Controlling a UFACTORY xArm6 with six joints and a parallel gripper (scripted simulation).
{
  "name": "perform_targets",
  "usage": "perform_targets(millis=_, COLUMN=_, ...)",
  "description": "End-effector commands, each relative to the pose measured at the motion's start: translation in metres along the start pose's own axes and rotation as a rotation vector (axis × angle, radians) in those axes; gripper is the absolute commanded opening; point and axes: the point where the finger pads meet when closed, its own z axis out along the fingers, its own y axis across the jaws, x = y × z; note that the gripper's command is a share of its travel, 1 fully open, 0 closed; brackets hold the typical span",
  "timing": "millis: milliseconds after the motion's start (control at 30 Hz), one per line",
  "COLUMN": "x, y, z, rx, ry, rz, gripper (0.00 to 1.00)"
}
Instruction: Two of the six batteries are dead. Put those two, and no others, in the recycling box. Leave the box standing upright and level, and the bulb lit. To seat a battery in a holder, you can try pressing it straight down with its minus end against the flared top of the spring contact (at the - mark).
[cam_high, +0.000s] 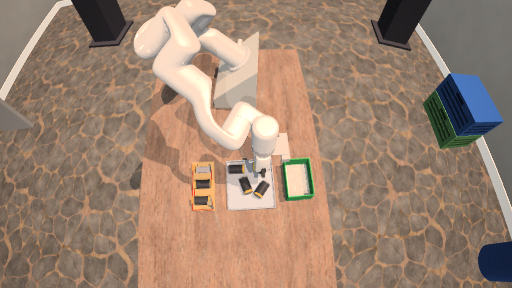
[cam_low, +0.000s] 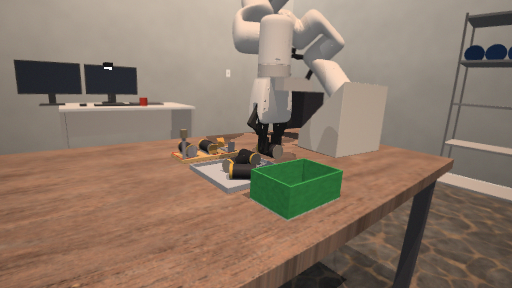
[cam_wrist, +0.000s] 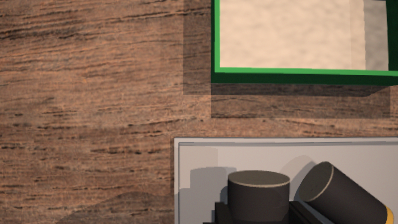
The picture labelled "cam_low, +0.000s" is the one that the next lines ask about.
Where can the green open box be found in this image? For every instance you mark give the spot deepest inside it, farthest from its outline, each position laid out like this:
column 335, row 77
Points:
column 294, row 188

